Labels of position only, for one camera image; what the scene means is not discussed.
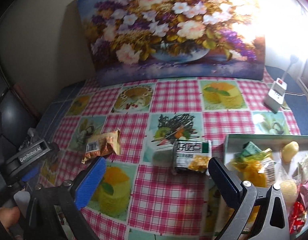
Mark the beige green snack packet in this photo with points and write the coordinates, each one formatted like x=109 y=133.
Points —
x=306 y=167

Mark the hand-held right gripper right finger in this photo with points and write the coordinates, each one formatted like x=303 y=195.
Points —
x=222 y=182

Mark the dark screen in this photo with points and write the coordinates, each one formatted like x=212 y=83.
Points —
x=16 y=110

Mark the pink snack packet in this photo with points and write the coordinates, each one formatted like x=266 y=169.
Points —
x=307 y=191

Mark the pink checkered tablecloth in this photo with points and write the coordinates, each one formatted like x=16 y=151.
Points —
x=169 y=192

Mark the white gooseneck lamp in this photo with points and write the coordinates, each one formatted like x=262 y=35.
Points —
x=281 y=82

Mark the bun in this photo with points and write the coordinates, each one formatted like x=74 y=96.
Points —
x=289 y=190

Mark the white crumpled wrapper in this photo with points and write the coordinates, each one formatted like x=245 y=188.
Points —
x=31 y=136

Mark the flower painting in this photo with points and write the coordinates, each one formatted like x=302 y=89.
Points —
x=169 y=30

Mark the brown beige snack packet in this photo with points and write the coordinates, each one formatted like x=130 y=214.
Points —
x=103 y=145

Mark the red orange snack packet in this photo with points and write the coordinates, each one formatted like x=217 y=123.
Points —
x=297 y=215

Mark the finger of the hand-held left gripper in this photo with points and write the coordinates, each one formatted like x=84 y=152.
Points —
x=52 y=150
x=30 y=174

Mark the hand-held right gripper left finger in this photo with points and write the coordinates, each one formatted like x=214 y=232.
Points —
x=90 y=182

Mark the white tray with teal rim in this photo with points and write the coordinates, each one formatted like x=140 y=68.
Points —
x=269 y=140

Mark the white power cube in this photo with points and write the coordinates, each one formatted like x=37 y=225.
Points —
x=274 y=100

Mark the yellow pudding cup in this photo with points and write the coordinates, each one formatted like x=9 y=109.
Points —
x=290 y=151

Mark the person's left hand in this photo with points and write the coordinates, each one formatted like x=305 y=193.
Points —
x=7 y=218

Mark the green white cracker packet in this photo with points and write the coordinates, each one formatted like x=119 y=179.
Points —
x=191 y=155

